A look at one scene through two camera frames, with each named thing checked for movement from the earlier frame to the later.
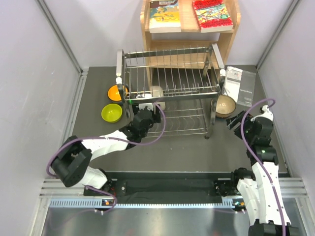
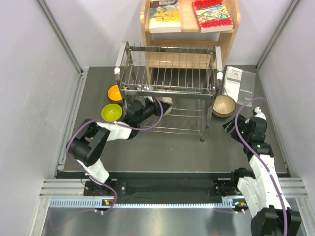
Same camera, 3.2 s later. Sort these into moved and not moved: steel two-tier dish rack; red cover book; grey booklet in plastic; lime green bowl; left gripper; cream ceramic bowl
Moved: left gripper; cream ceramic bowl
Not moved: grey booklet in plastic; red cover book; steel two-tier dish rack; lime green bowl
